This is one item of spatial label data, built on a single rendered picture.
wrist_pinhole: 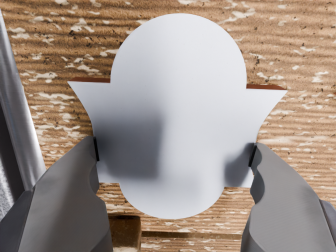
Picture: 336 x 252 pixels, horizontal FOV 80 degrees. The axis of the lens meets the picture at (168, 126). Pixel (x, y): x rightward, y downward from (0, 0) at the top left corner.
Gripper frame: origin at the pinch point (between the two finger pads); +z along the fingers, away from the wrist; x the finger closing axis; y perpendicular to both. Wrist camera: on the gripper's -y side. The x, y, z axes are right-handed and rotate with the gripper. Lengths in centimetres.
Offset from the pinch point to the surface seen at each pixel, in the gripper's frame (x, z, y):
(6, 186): -15.0, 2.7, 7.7
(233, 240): 6.0, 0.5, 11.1
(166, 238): -0.1, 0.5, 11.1
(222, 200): 4.2, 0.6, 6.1
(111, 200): -4.7, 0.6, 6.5
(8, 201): -15.3, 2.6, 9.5
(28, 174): -12.1, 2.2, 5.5
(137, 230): -2.5, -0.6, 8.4
